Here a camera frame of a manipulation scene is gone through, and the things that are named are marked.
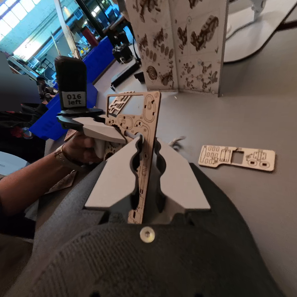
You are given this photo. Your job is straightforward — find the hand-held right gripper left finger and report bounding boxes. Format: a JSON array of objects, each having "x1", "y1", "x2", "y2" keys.
[{"x1": 84, "y1": 135, "x2": 144, "y2": 213}]

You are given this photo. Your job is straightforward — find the wooden puzzle sheet with cutouts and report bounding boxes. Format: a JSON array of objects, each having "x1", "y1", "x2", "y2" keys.
[{"x1": 109, "y1": 90, "x2": 135, "y2": 114}]

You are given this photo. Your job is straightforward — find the person's left forearm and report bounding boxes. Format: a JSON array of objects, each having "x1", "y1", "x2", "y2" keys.
[{"x1": 0, "y1": 151, "x2": 68, "y2": 217}]

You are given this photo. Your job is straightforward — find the red bottle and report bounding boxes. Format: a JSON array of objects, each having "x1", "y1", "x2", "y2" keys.
[{"x1": 82, "y1": 26, "x2": 94, "y2": 48}]

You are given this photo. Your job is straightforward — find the person's brown clothing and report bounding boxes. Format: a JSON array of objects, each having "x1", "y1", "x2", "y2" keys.
[{"x1": 0, "y1": 195, "x2": 37, "y2": 297}]

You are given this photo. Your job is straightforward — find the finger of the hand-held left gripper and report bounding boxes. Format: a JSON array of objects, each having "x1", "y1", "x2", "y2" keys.
[
  {"x1": 83, "y1": 124, "x2": 127, "y2": 143},
  {"x1": 72, "y1": 117, "x2": 105, "y2": 126}
]

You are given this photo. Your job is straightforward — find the black flat bar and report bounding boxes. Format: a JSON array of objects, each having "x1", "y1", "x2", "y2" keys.
[{"x1": 110, "y1": 58, "x2": 142, "y2": 91}]

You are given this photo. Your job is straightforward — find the blue plastic bin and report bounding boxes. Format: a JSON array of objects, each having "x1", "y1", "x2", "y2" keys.
[{"x1": 29, "y1": 36, "x2": 116, "y2": 141}]

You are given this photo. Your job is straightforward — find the person's left hand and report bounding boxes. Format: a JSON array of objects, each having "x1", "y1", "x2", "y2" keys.
[{"x1": 61, "y1": 134, "x2": 103, "y2": 164}]

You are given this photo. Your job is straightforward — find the small wooden puzzle strip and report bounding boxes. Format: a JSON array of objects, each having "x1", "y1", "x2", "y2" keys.
[{"x1": 198, "y1": 145, "x2": 276, "y2": 172}]

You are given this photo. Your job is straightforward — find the wooden puzzle sheet with window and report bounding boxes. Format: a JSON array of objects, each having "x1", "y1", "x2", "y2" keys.
[{"x1": 103, "y1": 91, "x2": 161, "y2": 225}]

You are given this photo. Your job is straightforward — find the grey desk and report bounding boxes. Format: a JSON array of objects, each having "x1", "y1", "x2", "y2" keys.
[{"x1": 35, "y1": 22, "x2": 297, "y2": 297}]

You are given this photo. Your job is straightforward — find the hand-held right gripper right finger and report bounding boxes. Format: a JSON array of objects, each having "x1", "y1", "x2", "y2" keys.
[{"x1": 154, "y1": 137, "x2": 211, "y2": 216}]

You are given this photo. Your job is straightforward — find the folded paper instruction booklet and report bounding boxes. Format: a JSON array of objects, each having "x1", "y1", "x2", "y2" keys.
[{"x1": 125, "y1": 0, "x2": 229, "y2": 97}]

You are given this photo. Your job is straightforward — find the white monitor stand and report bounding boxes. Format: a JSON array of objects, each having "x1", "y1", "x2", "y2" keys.
[{"x1": 228, "y1": 0, "x2": 267, "y2": 15}]

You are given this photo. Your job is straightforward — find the beige mesh watch strap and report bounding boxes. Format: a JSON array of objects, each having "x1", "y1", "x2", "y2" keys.
[{"x1": 54, "y1": 144, "x2": 70, "y2": 166}]

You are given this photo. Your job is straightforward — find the black device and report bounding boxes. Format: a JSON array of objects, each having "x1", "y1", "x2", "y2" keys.
[{"x1": 112, "y1": 29, "x2": 134, "y2": 64}]

